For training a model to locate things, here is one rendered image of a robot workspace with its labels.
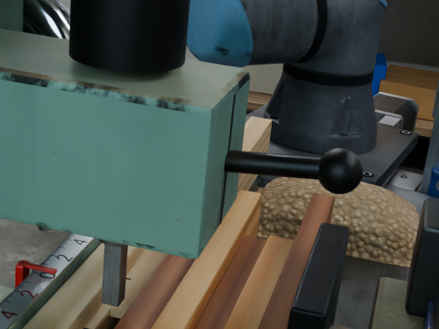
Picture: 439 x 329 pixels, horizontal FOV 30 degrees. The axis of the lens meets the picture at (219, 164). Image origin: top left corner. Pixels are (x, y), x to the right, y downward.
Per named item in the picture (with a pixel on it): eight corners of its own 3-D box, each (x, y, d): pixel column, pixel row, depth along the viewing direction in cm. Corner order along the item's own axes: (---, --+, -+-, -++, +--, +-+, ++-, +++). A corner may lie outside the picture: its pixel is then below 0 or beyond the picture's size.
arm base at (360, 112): (286, 109, 118) (295, 42, 114) (388, 133, 112) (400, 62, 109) (243, 136, 105) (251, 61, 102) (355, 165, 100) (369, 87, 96)
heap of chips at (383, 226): (425, 271, 58) (436, 224, 56) (234, 232, 61) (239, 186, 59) (428, 221, 66) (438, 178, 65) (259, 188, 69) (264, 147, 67)
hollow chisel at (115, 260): (118, 307, 40) (123, 215, 38) (100, 303, 40) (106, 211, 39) (125, 298, 41) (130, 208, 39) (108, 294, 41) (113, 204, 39)
